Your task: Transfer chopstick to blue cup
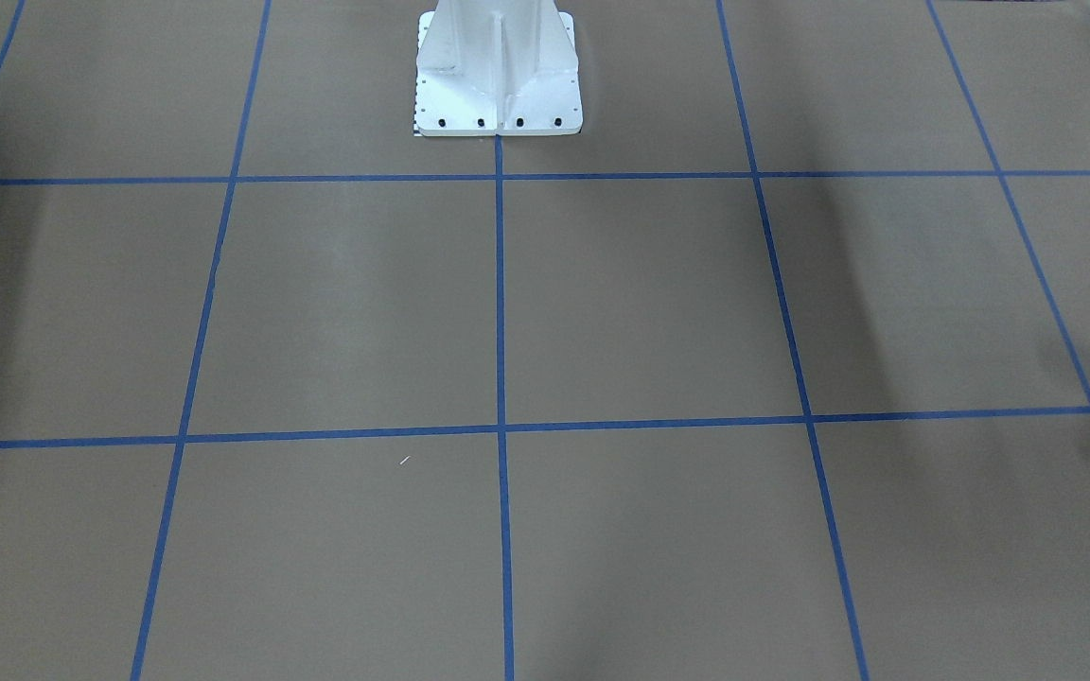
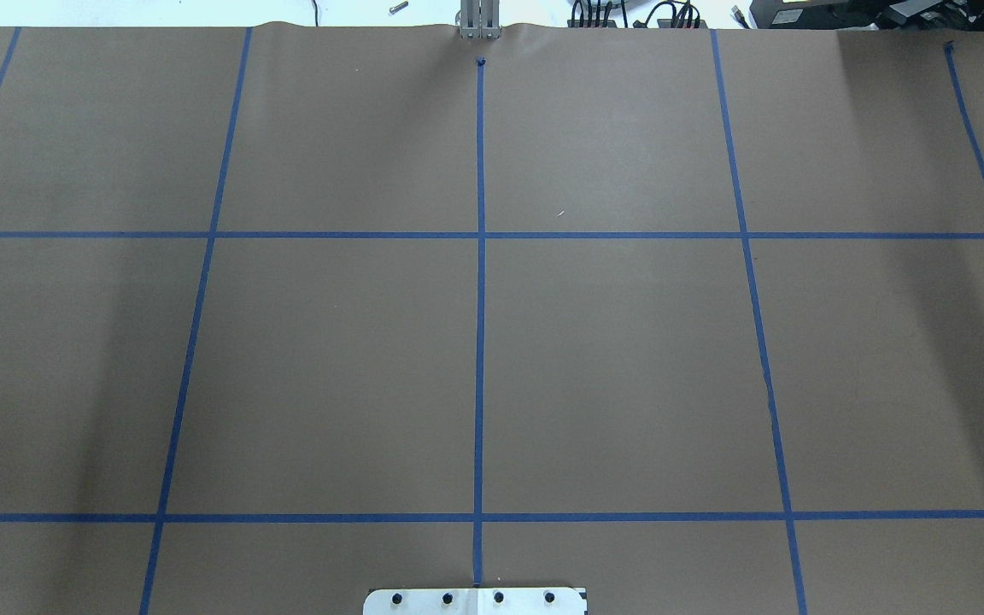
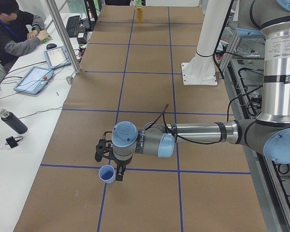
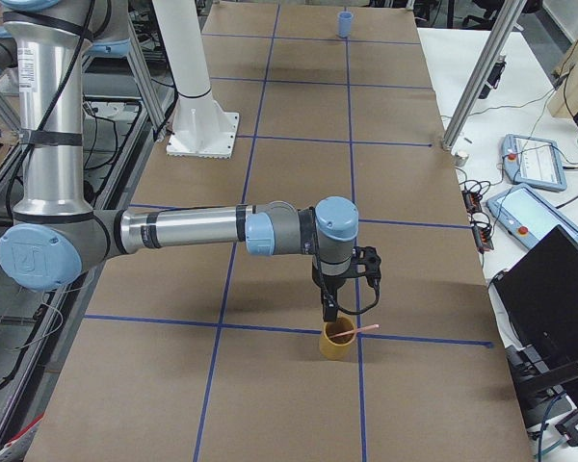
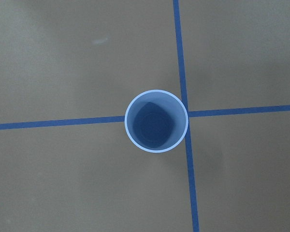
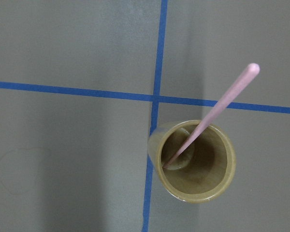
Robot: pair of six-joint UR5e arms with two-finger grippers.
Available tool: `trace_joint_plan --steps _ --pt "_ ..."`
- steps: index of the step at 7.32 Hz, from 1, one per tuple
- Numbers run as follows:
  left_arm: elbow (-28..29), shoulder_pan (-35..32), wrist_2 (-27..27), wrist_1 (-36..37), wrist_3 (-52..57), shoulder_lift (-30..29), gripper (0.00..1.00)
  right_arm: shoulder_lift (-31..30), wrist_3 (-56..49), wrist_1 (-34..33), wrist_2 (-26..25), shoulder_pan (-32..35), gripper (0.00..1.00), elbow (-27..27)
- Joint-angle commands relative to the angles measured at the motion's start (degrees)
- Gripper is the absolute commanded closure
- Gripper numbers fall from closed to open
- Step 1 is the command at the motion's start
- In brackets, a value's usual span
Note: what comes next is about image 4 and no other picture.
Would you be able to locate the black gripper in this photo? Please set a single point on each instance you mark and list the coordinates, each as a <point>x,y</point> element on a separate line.
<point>330,286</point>

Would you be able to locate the pink chopstick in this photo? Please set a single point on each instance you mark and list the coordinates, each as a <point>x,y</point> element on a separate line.
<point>356,331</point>

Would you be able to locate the yellow cup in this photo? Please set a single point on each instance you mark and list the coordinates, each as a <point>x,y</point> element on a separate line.
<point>336,338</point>

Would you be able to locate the blue cup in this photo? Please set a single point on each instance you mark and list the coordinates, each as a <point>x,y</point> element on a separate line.
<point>344,24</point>

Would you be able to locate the black power strip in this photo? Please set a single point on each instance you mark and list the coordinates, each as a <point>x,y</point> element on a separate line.
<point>479,221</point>

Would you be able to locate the small metal cylinder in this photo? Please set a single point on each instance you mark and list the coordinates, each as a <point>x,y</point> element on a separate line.
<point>460,158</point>

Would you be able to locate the near teach pendant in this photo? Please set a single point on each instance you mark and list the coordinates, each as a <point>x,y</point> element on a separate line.
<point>528,216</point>

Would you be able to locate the teach pendant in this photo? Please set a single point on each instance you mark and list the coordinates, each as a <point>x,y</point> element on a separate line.
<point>528,216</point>
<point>533,161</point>

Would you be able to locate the black laptop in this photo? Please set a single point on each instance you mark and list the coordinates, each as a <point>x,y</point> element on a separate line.
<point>540,294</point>

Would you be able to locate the far teach pendant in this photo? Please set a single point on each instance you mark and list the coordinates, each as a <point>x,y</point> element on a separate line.
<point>533,161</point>

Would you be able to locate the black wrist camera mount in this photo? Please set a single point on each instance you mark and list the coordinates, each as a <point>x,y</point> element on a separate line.
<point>368,265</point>

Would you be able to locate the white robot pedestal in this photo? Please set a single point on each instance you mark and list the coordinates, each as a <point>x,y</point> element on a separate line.
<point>200,126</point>

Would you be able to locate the aluminium frame post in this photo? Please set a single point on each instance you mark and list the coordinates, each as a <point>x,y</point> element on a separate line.
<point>507,18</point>

